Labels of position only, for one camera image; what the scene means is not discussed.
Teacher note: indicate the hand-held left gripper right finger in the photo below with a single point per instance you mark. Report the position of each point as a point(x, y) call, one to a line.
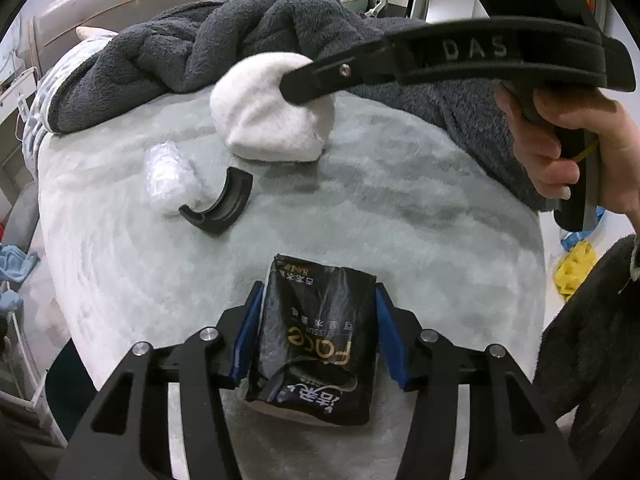
point(392, 340)

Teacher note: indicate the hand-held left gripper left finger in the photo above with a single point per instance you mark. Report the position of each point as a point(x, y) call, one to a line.
point(247, 340)

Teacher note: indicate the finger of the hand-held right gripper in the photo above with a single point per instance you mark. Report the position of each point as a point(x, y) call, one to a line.
point(345, 70)

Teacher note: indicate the black tissue packet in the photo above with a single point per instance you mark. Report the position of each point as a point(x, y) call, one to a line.
point(310, 320)

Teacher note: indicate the white fluffy sock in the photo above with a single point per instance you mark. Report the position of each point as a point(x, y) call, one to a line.
point(260, 110)

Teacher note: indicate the clear plastic wrap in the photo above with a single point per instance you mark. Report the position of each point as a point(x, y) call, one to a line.
point(165, 175)

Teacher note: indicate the person's right hand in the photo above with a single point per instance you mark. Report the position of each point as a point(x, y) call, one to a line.
point(620, 160)

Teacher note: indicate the black curved plastic piece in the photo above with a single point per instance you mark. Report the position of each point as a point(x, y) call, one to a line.
point(220, 217)

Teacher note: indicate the pale green plush bed cover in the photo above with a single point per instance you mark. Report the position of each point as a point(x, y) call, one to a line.
point(375, 210)

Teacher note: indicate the dark grey fleece blanket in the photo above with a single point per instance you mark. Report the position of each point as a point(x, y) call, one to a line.
point(200, 45)

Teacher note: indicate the yellow mesh item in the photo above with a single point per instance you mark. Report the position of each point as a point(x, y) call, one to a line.
point(575, 270)

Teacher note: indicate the person's dark clothing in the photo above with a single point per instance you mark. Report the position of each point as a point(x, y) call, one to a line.
point(595, 360)

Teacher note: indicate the blue cloth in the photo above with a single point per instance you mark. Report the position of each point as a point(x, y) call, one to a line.
point(17, 262)

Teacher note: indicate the white pillow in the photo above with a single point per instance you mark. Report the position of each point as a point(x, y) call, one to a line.
point(45, 95)
point(95, 33)

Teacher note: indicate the beige padded headboard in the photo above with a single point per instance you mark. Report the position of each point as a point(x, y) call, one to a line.
point(100, 5)

